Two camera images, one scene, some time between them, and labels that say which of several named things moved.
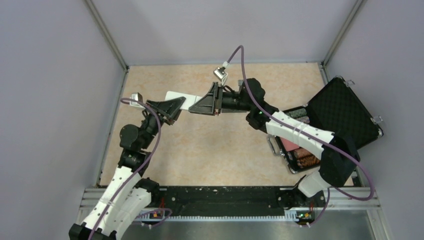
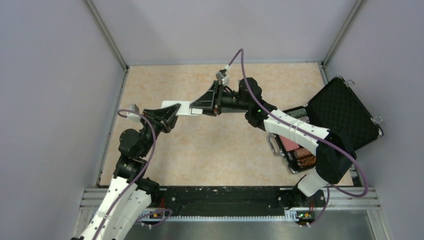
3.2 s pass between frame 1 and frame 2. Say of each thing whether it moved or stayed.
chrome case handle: stayed
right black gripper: stayed
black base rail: stayed
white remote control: moved
